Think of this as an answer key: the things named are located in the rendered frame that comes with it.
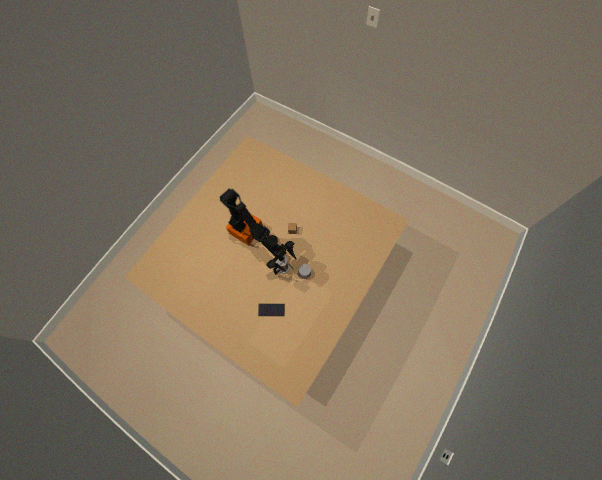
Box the glass french press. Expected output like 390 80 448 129
273 255 290 275

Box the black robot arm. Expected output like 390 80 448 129
220 188 287 259

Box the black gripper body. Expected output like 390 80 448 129
266 241 294 269

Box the grey cylinder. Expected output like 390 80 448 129
299 264 311 279

